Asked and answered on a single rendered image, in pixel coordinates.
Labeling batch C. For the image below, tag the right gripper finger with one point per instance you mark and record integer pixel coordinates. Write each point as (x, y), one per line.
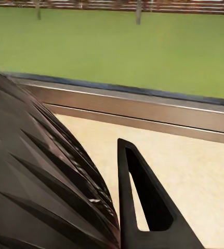
(168, 229)

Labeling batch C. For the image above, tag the countertop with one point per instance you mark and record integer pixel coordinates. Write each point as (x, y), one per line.
(191, 171)

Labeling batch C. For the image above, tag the fixed window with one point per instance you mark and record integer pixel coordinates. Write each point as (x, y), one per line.
(151, 64)

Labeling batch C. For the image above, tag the electric kettle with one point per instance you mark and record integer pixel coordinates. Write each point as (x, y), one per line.
(52, 195)

